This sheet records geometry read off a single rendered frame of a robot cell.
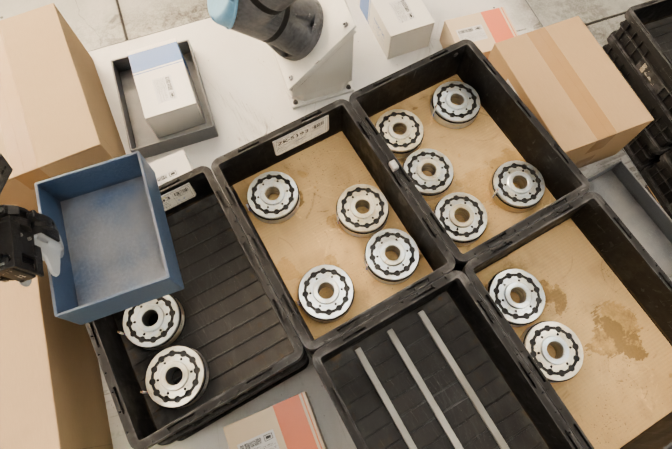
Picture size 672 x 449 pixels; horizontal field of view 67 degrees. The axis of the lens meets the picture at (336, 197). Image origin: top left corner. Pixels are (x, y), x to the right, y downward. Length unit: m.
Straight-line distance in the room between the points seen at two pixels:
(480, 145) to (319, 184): 0.35
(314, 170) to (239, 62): 0.45
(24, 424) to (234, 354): 0.34
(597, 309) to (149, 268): 0.80
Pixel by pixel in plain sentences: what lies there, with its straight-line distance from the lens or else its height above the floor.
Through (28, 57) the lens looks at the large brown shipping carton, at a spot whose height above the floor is 0.90.
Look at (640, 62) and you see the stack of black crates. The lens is 1.85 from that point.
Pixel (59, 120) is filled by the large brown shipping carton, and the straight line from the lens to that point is 1.18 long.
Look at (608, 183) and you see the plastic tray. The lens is 1.35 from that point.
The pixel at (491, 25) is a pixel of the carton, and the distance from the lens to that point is 1.40.
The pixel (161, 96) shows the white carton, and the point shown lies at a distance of 1.27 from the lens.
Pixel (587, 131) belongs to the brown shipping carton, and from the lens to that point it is 1.19.
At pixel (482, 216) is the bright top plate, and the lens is 1.03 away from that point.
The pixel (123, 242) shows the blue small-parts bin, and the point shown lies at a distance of 0.82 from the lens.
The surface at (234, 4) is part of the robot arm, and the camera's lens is 1.07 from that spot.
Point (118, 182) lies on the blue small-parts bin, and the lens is 0.86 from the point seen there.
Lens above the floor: 1.79
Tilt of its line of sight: 67 degrees down
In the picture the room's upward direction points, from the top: straight up
